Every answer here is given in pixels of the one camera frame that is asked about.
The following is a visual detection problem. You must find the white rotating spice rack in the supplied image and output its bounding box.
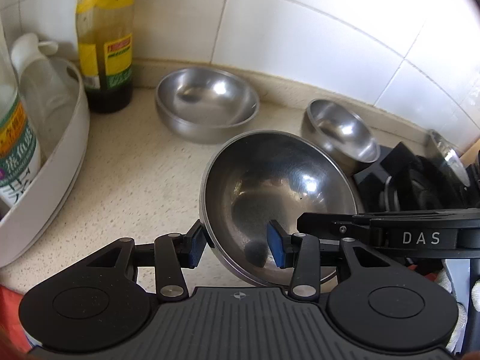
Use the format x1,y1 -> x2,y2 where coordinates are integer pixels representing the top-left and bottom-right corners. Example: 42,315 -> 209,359
1,58 -> 90,267

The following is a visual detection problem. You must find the white cap clear bottle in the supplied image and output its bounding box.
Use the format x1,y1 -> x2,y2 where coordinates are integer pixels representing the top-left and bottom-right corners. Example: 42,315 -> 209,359
10,33 -> 78,158

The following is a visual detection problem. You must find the steel bowl on stove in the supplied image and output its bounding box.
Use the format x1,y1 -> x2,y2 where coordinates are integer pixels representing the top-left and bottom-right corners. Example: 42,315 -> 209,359
425,129 -> 470,188

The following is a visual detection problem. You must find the purple label clear bottle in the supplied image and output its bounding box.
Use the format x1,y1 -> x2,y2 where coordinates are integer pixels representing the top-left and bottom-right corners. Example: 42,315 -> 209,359
0,35 -> 41,208

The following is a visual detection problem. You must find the yellow green label sauce bottle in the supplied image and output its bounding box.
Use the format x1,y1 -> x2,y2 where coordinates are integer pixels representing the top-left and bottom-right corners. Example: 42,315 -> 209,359
76,0 -> 134,114

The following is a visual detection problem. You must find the black gas stove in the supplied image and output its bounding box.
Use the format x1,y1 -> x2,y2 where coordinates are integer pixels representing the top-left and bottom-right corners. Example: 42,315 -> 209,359
353,142 -> 479,213

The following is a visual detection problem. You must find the large steel bowl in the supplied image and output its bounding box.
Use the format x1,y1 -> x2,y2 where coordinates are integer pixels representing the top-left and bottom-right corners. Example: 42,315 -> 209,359
199,131 -> 358,288

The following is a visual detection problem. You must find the small steel bowl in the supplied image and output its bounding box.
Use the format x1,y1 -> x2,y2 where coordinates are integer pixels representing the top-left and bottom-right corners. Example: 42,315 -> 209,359
300,99 -> 380,176

